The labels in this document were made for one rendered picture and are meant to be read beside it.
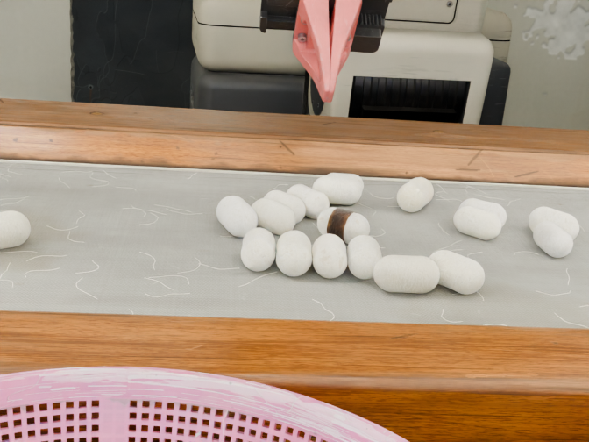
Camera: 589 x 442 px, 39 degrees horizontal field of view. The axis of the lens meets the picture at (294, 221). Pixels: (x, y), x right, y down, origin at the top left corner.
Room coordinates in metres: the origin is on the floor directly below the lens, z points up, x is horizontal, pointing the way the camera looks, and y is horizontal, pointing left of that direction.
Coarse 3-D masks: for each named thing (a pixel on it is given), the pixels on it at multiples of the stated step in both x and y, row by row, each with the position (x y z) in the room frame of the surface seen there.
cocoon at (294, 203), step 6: (270, 192) 0.53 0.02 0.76; (276, 192) 0.53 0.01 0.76; (282, 192) 0.53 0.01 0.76; (270, 198) 0.53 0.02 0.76; (276, 198) 0.53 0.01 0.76; (282, 198) 0.52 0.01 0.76; (288, 198) 0.52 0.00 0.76; (294, 198) 0.52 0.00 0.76; (288, 204) 0.52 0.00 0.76; (294, 204) 0.52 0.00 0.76; (300, 204) 0.52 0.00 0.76; (294, 210) 0.52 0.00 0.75; (300, 210) 0.52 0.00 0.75; (300, 216) 0.52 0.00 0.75
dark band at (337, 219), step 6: (336, 210) 0.50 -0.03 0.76; (342, 210) 0.50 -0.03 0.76; (348, 210) 0.50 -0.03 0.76; (330, 216) 0.50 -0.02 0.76; (336, 216) 0.50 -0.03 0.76; (342, 216) 0.50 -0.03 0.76; (348, 216) 0.49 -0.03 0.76; (330, 222) 0.49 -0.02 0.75; (336, 222) 0.49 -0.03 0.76; (342, 222) 0.49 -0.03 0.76; (330, 228) 0.49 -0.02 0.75; (336, 228) 0.49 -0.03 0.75; (342, 228) 0.49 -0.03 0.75; (336, 234) 0.49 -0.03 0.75; (342, 234) 0.49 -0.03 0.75
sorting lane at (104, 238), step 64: (0, 192) 0.54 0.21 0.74; (64, 192) 0.55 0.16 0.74; (128, 192) 0.56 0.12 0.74; (192, 192) 0.58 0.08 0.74; (256, 192) 0.59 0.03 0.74; (384, 192) 0.61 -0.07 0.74; (448, 192) 0.62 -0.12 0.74; (512, 192) 0.64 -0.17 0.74; (576, 192) 0.65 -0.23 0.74; (0, 256) 0.43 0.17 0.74; (64, 256) 0.44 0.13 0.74; (128, 256) 0.45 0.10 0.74; (192, 256) 0.46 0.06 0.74; (384, 256) 0.48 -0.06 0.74; (512, 256) 0.50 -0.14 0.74; (576, 256) 0.51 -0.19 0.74; (384, 320) 0.39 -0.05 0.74; (448, 320) 0.40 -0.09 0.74; (512, 320) 0.40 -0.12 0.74; (576, 320) 0.41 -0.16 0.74
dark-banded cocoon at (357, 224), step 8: (328, 208) 0.51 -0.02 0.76; (336, 208) 0.51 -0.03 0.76; (320, 216) 0.50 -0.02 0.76; (328, 216) 0.50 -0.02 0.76; (352, 216) 0.49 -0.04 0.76; (360, 216) 0.50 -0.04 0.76; (320, 224) 0.50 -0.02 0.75; (352, 224) 0.49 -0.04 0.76; (360, 224) 0.49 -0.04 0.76; (368, 224) 0.50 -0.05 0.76; (344, 232) 0.49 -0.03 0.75; (352, 232) 0.49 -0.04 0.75; (360, 232) 0.49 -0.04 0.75; (368, 232) 0.49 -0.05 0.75; (344, 240) 0.49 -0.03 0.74
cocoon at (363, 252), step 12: (360, 240) 0.45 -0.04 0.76; (372, 240) 0.45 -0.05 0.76; (348, 252) 0.45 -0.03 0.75; (360, 252) 0.44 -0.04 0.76; (372, 252) 0.44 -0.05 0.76; (348, 264) 0.44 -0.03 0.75; (360, 264) 0.43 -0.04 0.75; (372, 264) 0.43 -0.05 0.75; (360, 276) 0.44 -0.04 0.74; (372, 276) 0.44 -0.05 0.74
